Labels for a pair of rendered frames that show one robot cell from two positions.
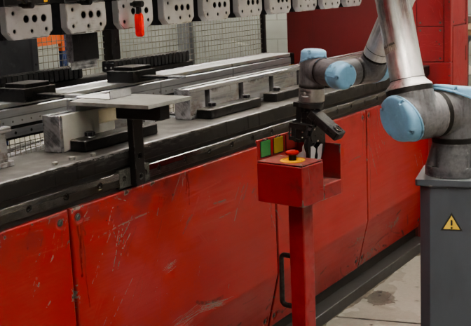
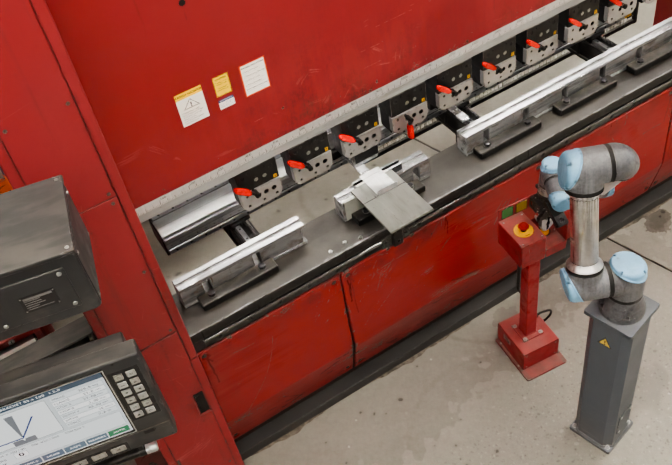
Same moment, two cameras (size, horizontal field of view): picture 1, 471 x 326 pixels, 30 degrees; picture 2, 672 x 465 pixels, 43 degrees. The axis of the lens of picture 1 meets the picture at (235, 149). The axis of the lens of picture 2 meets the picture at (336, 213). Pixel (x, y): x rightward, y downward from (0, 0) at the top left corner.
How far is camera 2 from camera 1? 202 cm
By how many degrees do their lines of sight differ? 44
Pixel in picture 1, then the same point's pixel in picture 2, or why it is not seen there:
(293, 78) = (594, 76)
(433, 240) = (592, 343)
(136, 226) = (397, 262)
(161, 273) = (419, 277)
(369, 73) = not seen: hidden behind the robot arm
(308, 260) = (532, 281)
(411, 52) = (585, 250)
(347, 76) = (563, 206)
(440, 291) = (593, 368)
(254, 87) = (543, 103)
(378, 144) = not seen: outside the picture
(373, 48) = not seen: hidden behind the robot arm
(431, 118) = (590, 296)
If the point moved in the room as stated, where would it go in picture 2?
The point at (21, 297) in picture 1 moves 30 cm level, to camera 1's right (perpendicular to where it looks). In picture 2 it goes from (306, 324) to (380, 347)
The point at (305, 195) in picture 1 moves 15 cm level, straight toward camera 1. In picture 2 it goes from (524, 262) to (508, 291)
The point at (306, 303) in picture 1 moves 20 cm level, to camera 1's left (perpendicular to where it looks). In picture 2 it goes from (528, 303) to (480, 290)
